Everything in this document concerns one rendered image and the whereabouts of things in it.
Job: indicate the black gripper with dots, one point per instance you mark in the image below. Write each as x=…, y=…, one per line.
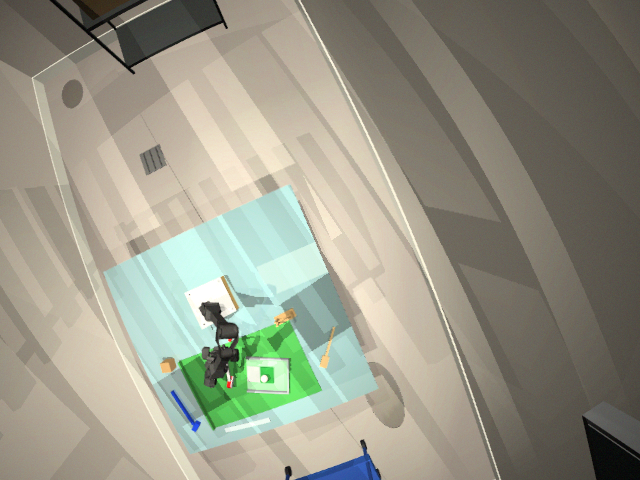
x=206, y=352

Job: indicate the blue toy putter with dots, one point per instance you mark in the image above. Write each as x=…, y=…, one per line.
x=197, y=423

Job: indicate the green flat mat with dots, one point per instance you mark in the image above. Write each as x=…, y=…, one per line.
x=226, y=405

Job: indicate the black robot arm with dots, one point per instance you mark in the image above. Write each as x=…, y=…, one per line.
x=216, y=365

